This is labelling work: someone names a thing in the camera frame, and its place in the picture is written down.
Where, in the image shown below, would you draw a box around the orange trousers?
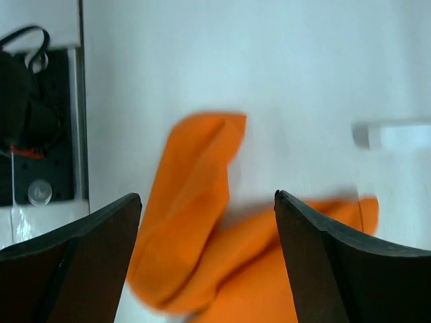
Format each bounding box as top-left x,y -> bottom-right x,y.
126,111 -> 380,323

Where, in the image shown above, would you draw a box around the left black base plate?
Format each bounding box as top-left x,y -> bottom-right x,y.
0,26 -> 89,208

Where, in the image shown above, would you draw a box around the white clothes rack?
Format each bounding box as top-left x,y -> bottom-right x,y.
352,118 -> 430,153

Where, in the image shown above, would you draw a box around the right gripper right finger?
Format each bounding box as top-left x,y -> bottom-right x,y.
274,190 -> 430,322

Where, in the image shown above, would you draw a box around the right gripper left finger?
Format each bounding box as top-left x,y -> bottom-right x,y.
1,193 -> 141,322

